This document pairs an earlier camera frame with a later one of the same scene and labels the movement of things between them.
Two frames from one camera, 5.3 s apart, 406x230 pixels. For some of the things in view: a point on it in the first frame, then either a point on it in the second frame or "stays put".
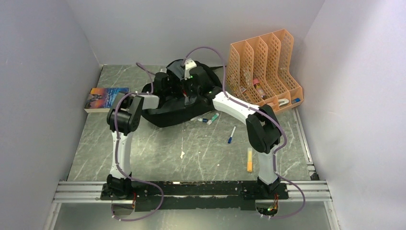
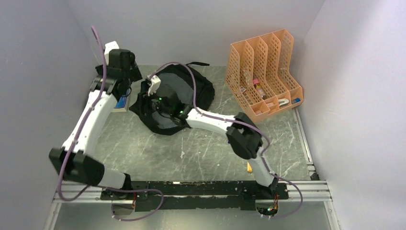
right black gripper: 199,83 to 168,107
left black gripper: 179,86 to 133,73
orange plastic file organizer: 260,71 stays put
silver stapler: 282,102 stays put
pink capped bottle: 257,85 stays put
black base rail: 197,196 stays put
